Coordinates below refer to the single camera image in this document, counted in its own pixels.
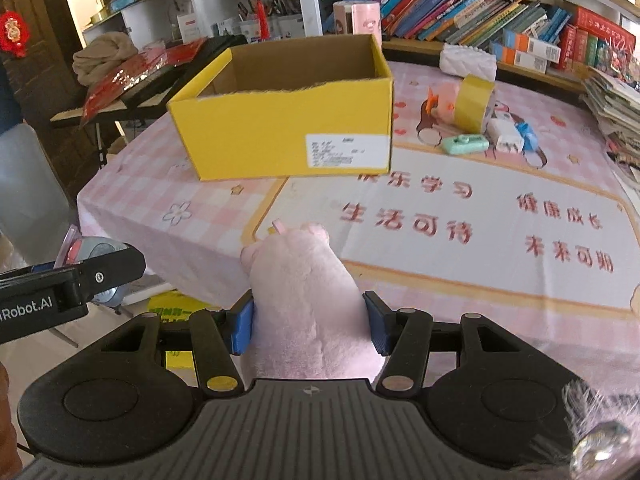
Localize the orange white box upper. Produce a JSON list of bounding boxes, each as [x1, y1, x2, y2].
[[502, 29, 561, 63]]

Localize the pink cylindrical pen holder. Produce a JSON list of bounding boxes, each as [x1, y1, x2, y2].
[[333, 1, 382, 51]]

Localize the yellow tape roll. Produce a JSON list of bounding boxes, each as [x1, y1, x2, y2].
[[454, 75, 496, 134]]

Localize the yellow cardboard box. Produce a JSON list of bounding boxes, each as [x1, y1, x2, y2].
[[167, 35, 394, 181]]

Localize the pink plush pig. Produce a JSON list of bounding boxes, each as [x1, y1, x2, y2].
[[241, 221, 385, 382]]

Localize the mint green stapler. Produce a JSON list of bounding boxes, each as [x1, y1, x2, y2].
[[440, 134, 489, 155]]

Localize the stack of papers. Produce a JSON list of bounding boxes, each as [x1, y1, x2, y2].
[[582, 67, 639, 191]]

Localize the white power adapter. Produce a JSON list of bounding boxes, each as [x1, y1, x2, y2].
[[486, 118, 524, 153]]

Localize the white quilted handbag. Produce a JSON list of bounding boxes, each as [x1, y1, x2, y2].
[[439, 44, 497, 82]]

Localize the orange white box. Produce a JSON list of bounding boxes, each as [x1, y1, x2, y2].
[[490, 42, 548, 74], [502, 29, 561, 63]]

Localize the red tassel ornament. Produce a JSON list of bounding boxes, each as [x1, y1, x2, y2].
[[254, 0, 271, 41]]

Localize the brown folded cloth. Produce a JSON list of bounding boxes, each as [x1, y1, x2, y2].
[[72, 32, 138, 88]]

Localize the wooden bookshelf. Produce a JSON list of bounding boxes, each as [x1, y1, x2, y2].
[[299, 0, 639, 90]]

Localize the orange white box lower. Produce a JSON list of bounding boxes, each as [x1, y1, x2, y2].
[[490, 42, 548, 74]]

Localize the red thick dictionary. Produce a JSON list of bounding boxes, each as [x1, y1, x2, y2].
[[572, 6, 636, 53]]

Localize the red plastic bag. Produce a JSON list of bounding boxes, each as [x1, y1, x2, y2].
[[80, 38, 205, 126]]

